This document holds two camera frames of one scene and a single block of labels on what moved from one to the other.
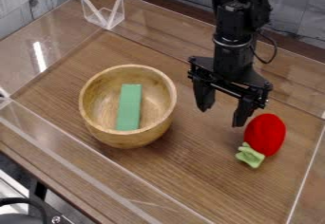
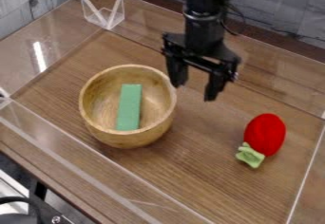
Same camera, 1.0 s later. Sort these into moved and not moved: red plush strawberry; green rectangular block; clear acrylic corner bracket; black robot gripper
Moved: black robot gripper
Not moved: green rectangular block; clear acrylic corner bracket; red plush strawberry
